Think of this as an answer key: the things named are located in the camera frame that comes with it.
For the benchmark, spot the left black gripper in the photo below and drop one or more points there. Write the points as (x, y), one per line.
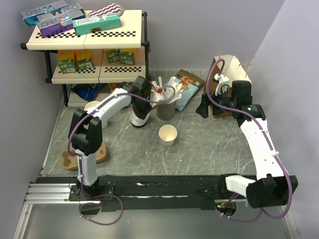
(142, 114)

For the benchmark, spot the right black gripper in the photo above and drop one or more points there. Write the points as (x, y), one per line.
(203, 108)

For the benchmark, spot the stack of white cup lids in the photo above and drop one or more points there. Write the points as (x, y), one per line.
(137, 122)

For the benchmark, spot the single white paper cup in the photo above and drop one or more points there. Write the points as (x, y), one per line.
(167, 134)

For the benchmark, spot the stack of white paper cups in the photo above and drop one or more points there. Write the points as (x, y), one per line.
(90, 107)

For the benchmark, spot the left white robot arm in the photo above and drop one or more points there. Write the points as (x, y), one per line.
(86, 130)

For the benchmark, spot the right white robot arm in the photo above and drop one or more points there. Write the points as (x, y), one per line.
(273, 186)

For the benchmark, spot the brown paper takeout bag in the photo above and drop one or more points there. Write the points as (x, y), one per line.
(233, 69)

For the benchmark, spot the grey straw holder cup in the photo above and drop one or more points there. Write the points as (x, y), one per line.
(166, 111)

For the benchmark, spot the light blue nut bag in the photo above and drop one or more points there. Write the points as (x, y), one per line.
(186, 85)

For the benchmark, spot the orange snack bag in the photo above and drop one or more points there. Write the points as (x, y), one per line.
(114, 87)

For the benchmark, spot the green orange box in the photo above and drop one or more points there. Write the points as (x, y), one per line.
(113, 55)
(67, 61)
(84, 59)
(128, 56)

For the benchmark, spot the dark blue snack bag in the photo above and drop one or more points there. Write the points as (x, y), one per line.
(88, 92)

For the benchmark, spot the cream checkered shelf rack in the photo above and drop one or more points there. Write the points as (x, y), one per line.
(133, 33)

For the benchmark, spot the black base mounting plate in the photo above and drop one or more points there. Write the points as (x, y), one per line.
(154, 192)

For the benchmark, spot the green orange box far left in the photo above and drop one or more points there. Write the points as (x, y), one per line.
(67, 61)

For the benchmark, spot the teal carton box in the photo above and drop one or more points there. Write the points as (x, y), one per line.
(96, 23)

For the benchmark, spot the purple white wavy pouch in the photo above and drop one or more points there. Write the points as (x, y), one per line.
(107, 9)

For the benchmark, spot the purple O-R-O box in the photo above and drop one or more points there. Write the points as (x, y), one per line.
(59, 24)

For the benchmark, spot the blue O-R-O box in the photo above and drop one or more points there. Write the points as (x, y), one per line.
(34, 16)

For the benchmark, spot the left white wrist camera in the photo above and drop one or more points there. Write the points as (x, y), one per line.
(157, 96)

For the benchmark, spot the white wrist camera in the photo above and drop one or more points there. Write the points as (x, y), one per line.
(157, 96)
(222, 84)

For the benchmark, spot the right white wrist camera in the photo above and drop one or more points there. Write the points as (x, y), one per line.
(222, 84)

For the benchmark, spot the aluminium rail frame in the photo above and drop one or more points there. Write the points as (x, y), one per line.
(48, 214)

